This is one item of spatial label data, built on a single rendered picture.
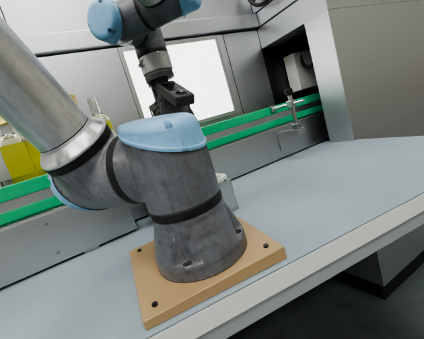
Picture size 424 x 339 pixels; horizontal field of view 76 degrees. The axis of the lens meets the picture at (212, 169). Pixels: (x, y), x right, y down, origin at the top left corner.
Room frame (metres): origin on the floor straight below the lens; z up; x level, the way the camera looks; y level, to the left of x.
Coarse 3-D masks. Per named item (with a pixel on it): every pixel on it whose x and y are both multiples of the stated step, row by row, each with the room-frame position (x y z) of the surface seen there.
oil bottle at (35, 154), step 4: (24, 140) 0.75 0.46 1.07; (28, 144) 0.75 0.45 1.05; (28, 148) 0.75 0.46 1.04; (32, 148) 0.75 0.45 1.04; (32, 152) 0.75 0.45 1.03; (36, 152) 0.75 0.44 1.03; (32, 156) 0.75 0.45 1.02; (36, 156) 0.75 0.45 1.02; (32, 160) 0.75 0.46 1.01; (36, 160) 0.75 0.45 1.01; (36, 164) 0.75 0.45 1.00; (36, 168) 0.75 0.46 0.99; (40, 168) 0.75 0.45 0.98; (40, 172) 0.75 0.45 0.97; (44, 172) 0.75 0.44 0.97
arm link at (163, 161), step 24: (144, 120) 0.40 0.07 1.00; (168, 120) 0.36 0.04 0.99; (192, 120) 0.38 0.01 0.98; (120, 144) 0.39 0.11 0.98; (144, 144) 0.35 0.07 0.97; (168, 144) 0.35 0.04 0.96; (192, 144) 0.37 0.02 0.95; (120, 168) 0.38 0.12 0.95; (144, 168) 0.36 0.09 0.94; (168, 168) 0.35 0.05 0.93; (192, 168) 0.36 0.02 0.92; (120, 192) 0.39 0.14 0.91; (144, 192) 0.37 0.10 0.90; (168, 192) 0.36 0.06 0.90; (192, 192) 0.36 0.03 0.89; (216, 192) 0.39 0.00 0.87
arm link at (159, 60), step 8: (144, 56) 0.67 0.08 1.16; (152, 56) 0.66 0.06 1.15; (160, 56) 0.67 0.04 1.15; (168, 56) 0.69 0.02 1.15; (144, 64) 0.67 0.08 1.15; (152, 64) 0.66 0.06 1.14; (160, 64) 0.67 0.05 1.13; (168, 64) 0.68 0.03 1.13; (144, 72) 0.68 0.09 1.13; (152, 72) 0.67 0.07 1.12
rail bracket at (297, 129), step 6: (288, 90) 0.99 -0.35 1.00; (288, 96) 1.00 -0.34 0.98; (288, 102) 1.00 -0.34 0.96; (294, 102) 0.99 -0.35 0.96; (300, 102) 0.96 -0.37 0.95; (270, 108) 1.10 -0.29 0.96; (276, 108) 1.07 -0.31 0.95; (294, 108) 1.00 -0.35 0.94; (294, 114) 1.00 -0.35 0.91; (294, 120) 1.00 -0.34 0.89; (294, 126) 1.00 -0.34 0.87; (300, 126) 1.00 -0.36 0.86; (282, 132) 1.05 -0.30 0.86; (288, 132) 1.02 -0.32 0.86; (294, 132) 1.00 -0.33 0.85; (300, 132) 0.99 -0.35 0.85; (282, 138) 1.08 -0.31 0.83; (282, 144) 1.08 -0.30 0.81; (288, 144) 1.09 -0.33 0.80; (282, 150) 1.08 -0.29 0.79
